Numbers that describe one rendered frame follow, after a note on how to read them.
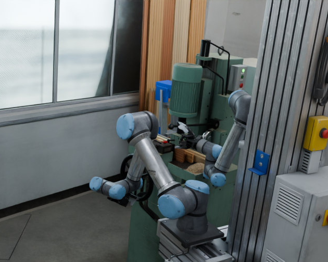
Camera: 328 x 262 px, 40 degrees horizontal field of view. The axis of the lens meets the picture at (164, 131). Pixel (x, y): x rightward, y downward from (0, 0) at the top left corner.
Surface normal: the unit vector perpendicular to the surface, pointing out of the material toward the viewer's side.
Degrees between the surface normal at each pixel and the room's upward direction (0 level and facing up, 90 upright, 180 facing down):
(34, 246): 0
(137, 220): 90
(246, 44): 90
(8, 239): 0
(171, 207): 95
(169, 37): 87
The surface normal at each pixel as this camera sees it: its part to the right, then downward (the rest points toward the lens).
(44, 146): 0.73, 0.27
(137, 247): -0.72, 0.14
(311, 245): 0.54, 0.30
